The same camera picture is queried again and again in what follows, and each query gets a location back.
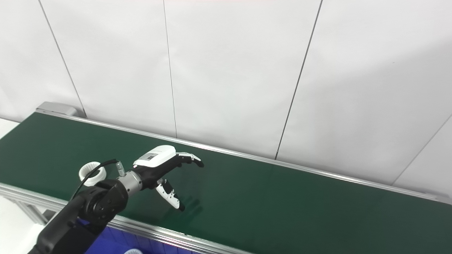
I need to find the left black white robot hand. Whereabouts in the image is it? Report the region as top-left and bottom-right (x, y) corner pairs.
(132, 145), (205, 212)

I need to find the blue bin with white rings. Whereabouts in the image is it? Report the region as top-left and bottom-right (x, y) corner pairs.
(79, 219), (198, 254)

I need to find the grey conveyor end housing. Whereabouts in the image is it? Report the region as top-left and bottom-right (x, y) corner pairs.
(36, 102), (79, 117)

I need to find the aluminium conveyor support leg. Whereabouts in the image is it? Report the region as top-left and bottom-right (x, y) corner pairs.
(7, 198), (50, 226)

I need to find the green conveyor belt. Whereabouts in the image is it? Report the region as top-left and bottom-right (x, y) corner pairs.
(0, 113), (452, 254)

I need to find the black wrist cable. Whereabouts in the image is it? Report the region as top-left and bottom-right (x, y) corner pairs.
(71, 159), (125, 201)

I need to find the aluminium conveyor side rail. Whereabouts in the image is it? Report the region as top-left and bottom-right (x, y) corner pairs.
(0, 183), (251, 254)
(35, 109), (452, 205)

